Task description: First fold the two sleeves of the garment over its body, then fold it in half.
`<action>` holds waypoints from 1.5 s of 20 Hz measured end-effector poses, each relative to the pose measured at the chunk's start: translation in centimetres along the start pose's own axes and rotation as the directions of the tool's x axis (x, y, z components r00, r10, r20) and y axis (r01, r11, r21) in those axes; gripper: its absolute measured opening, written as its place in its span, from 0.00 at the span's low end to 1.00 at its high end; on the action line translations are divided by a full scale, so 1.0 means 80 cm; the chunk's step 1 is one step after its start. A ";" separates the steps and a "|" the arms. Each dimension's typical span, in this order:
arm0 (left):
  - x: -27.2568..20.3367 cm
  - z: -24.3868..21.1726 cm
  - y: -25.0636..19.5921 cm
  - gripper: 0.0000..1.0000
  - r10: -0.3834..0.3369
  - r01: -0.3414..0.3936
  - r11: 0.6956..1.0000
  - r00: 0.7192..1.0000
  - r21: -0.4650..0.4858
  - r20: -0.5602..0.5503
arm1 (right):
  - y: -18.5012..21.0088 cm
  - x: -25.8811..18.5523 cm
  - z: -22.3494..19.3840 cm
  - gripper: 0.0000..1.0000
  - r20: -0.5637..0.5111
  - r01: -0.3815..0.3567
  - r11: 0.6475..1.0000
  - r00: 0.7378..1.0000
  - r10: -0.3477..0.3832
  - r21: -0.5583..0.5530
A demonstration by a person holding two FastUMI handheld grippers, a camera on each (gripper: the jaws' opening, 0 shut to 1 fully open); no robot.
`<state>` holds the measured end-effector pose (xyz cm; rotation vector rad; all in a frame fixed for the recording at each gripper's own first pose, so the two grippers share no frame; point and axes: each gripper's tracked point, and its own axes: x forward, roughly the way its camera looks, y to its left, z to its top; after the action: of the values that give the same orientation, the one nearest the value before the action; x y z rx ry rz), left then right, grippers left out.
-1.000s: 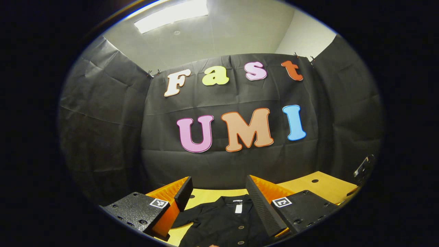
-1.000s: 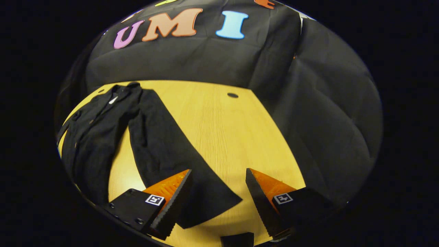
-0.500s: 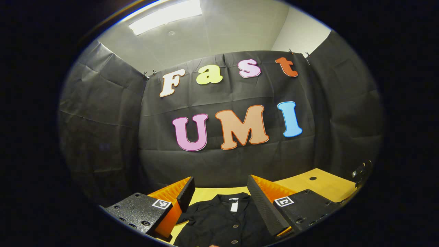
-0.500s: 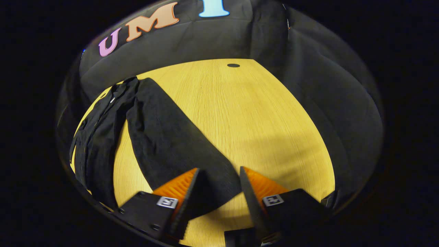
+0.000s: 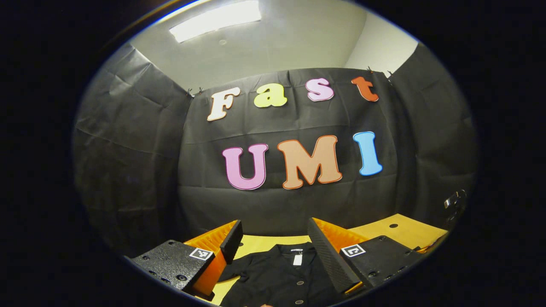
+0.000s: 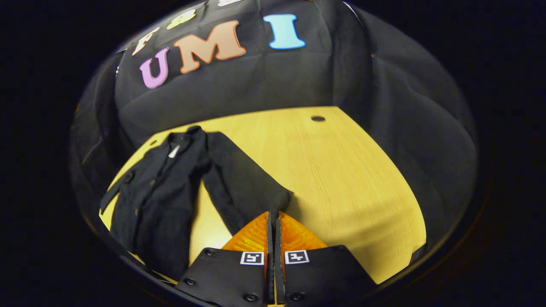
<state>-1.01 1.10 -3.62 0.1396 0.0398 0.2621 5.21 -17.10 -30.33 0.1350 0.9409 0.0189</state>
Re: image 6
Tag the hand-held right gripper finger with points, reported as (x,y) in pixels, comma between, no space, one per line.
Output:
(278,264)
(270,264)

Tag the black backdrop cloth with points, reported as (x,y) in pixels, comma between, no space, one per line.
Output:
(256,81)

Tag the black button-up garment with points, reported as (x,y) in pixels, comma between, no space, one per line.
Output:
(162,200)

